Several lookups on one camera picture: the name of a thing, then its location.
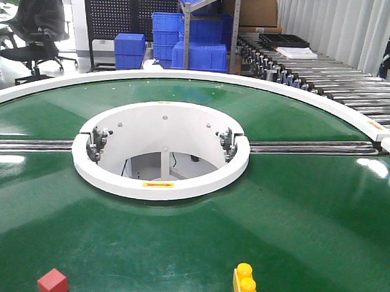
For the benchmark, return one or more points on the yellow studded toy brick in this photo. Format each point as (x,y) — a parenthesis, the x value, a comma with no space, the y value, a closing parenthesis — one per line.
(243,280)

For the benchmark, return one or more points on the red cube block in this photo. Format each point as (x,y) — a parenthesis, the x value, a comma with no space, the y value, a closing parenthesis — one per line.
(53,281)

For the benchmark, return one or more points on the large blue floor bin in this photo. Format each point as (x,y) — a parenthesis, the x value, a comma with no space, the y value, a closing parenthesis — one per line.
(207,57)

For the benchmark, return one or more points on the small blue lidded crate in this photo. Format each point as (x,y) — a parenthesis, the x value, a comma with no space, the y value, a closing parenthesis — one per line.
(129,50)

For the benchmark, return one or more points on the stacked blue bins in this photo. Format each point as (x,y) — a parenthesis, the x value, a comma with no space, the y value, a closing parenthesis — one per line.
(166,28)

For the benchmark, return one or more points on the black divided tray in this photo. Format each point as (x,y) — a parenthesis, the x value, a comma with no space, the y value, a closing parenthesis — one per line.
(283,40)

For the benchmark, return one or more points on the white flat box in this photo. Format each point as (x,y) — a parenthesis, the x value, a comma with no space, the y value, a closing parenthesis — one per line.
(297,53)

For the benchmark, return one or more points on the cardboard box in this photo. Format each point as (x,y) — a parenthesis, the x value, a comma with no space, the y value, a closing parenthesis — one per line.
(258,16)

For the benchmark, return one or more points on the black pegboard panel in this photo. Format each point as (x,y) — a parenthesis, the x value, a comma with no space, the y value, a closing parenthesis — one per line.
(108,18)

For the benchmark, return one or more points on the roller conveyor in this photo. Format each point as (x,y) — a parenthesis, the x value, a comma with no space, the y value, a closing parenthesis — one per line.
(324,76)

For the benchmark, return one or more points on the black office chair with jacket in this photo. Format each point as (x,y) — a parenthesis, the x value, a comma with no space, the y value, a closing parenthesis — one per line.
(40,23)

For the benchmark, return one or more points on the white outer rim guard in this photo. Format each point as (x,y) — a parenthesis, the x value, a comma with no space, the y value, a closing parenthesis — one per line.
(56,108)

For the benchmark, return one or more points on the white inner ring guard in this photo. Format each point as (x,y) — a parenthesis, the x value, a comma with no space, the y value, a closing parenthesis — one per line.
(161,150)

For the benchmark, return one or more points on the grey metal shelf frame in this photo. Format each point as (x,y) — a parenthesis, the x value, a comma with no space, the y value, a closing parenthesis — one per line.
(188,7)

